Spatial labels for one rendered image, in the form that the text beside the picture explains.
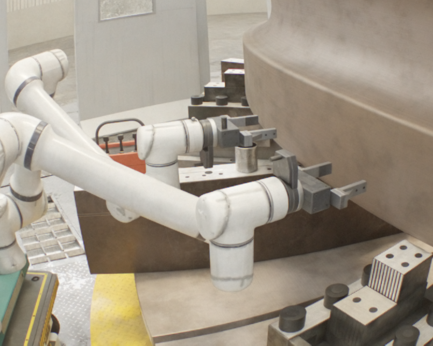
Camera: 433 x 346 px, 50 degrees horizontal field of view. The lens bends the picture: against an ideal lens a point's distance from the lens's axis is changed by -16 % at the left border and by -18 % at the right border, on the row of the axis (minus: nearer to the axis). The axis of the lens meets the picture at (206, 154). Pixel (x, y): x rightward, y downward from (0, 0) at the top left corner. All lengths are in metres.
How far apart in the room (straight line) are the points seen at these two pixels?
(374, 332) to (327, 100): 0.65
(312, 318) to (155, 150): 0.61
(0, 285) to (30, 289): 0.18
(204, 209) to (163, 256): 1.10
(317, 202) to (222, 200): 0.20
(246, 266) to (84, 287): 1.65
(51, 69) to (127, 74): 3.34
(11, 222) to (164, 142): 0.80
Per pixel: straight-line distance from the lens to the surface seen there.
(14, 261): 2.01
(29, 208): 2.00
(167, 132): 1.42
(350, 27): 1.50
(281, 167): 1.07
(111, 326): 2.33
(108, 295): 2.55
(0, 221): 1.93
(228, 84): 3.02
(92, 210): 2.00
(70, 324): 2.37
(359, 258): 2.17
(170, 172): 1.45
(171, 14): 5.10
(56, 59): 1.71
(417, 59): 1.28
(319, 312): 1.24
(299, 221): 2.12
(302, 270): 2.09
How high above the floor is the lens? 1.43
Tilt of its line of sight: 20 degrees down
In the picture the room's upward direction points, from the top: 3 degrees counter-clockwise
